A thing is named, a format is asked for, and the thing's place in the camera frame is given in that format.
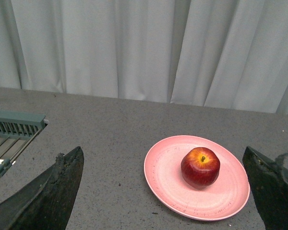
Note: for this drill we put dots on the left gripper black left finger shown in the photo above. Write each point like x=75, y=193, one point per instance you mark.
x=46, y=202

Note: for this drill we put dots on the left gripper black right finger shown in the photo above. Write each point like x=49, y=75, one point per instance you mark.
x=268, y=180

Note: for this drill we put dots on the red yellow apple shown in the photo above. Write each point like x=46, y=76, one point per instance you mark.
x=200, y=167

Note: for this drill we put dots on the pink round plate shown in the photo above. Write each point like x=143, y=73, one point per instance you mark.
x=223, y=199

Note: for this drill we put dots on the grey-green dish rack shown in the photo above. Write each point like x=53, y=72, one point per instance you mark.
x=17, y=131

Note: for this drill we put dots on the white pleated curtain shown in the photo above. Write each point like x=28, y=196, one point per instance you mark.
x=215, y=53

